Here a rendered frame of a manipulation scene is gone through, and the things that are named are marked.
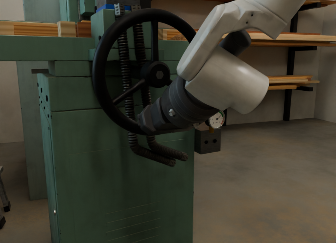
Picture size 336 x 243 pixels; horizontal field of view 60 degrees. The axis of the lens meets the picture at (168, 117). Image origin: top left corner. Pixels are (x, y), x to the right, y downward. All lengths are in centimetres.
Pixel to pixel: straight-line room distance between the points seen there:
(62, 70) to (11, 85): 253
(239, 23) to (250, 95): 10
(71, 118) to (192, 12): 293
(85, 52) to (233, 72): 50
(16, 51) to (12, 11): 254
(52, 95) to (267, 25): 58
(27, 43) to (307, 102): 419
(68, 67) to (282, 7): 57
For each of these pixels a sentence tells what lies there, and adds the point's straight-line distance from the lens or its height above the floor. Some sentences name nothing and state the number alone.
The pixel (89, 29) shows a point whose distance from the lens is 92.
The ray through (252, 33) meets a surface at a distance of 342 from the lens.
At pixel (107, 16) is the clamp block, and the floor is 94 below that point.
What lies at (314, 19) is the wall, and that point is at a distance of 462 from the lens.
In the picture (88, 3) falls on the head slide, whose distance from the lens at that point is 109.
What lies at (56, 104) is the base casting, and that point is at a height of 73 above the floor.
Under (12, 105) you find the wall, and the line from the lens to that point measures 334.
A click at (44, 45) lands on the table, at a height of 88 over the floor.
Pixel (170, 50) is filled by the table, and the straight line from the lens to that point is 89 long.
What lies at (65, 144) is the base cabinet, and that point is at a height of 62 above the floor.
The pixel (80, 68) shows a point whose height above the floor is 82.
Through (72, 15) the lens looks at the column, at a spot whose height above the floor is 100.
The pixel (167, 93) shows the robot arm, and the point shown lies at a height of 79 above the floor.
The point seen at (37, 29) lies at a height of 93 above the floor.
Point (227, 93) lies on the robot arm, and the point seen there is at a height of 80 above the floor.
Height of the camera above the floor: 84
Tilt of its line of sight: 11 degrees down
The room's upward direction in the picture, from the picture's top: straight up
